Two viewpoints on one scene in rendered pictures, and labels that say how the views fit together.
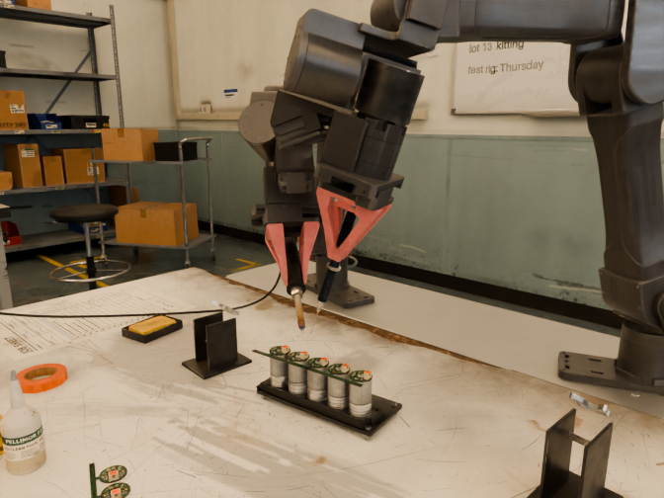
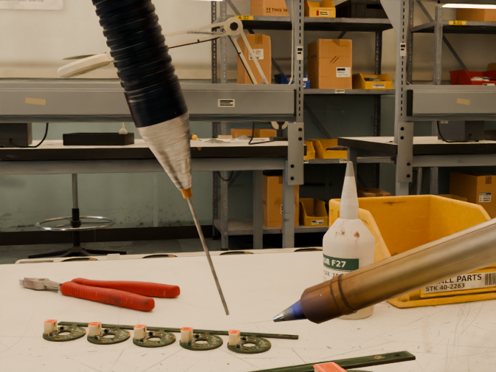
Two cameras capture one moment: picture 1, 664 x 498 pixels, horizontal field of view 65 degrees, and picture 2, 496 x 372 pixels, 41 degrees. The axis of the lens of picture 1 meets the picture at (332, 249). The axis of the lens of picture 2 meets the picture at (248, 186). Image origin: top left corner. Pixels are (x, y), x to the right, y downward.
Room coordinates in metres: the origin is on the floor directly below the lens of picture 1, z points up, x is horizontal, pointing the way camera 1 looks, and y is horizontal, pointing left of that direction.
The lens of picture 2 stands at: (0.65, -0.09, 0.88)
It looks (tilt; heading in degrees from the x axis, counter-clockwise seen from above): 7 degrees down; 127
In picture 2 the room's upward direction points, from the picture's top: straight up
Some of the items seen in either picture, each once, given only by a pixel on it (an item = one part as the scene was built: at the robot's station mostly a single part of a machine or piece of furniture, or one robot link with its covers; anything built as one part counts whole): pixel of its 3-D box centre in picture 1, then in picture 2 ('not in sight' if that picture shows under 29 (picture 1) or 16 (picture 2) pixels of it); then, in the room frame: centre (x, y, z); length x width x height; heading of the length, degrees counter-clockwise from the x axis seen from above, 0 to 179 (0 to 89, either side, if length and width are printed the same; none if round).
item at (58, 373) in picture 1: (41, 377); not in sight; (0.62, 0.37, 0.76); 0.06 x 0.06 x 0.01
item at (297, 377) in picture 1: (298, 375); not in sight; (0.56, 0.04, 0.79); 0.02 x 0.02 x 0.05
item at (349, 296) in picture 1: (331, 272); not in sight; (0.99, 0.00, 0.79); 0.20 x 0.07 x 0.08; 33
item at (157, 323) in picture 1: (152, 327); not in sight; (0.78, 0.28, 0.76); 0.07 x 0.05 x 0.02; 148
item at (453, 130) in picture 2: not in sight; (460, 130); (-0.30, 2.70, 0.80); 0.15 x 0.12 x 0.10; 156
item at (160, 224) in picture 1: (155, 198); not in sight; (3.95, 1.33, 0.51); 0.75 x 0.48 x 1.03; 76
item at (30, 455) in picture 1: (20, 418); (348, 237); (0.45, 0.30, 0.80); 0.03 x 0.03 x 0.10
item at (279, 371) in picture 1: (280, 369); not in sight; (0.57, 0.06, 0.79); 0.02 x 0.02 x 0.05
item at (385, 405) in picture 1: (327, 400); not in sight; (0.56, 0.01, 0.76); 0.16 x 0.07 x 0.01; 55
